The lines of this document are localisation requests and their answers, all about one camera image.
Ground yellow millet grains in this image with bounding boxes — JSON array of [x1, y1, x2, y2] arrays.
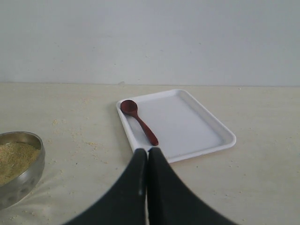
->
[[0, 142, 41, 186]]

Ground metal bowl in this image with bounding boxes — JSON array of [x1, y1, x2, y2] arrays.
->
[[0, 131, 45, 210]]

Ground white rectangular plastic tray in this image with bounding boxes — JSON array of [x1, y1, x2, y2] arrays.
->
[[131, 89, 236, 163]]

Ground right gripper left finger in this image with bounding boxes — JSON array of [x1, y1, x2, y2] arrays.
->
[[66, 149, 148, 225]]

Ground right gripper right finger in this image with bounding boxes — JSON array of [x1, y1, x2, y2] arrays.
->
[[147, 148, 236, 225]]

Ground dark red wooden spoon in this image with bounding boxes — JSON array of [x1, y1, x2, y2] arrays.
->
[[120, 100, 159, 146]]

